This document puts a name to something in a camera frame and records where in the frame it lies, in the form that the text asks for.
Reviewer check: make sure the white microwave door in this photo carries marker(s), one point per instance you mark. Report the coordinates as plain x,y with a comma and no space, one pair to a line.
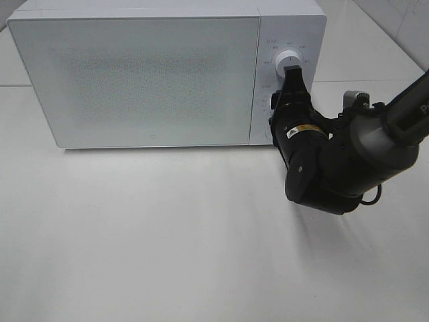
112,83

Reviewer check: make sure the white upper microwave knob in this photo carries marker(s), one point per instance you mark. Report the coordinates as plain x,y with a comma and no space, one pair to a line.
286,59

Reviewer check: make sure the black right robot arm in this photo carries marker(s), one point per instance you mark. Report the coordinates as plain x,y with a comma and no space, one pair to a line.
332,162

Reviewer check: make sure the white microwave oven body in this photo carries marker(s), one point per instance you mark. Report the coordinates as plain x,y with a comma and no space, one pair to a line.
283,25

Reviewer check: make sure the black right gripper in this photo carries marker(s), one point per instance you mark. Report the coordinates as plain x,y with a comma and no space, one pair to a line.
294,113

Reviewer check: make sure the round white door button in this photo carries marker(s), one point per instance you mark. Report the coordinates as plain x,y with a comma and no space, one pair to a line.
268,134

